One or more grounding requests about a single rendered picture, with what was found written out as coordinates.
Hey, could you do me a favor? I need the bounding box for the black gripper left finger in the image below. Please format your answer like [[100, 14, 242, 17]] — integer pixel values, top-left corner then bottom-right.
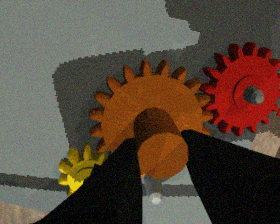
[[30, 137, 142, 224]]

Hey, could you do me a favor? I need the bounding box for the orange gear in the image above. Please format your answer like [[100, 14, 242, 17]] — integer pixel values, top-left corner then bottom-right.
[[89, 58, 214, 179]]

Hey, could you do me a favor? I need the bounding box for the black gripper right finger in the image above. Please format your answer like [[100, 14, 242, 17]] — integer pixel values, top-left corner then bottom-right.
[[181, 129, 280, 224]]

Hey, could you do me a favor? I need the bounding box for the yellow gear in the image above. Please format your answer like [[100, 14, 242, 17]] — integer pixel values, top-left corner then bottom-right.
[[57, 142, 107, 196]]

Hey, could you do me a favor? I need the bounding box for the red gear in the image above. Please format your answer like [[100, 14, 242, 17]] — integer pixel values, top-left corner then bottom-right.
[[200, 42, 280, 136]]

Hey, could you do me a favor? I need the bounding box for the grey flat board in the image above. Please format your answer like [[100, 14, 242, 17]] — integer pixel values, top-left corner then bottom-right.
[[0, 0, 280, 224]]

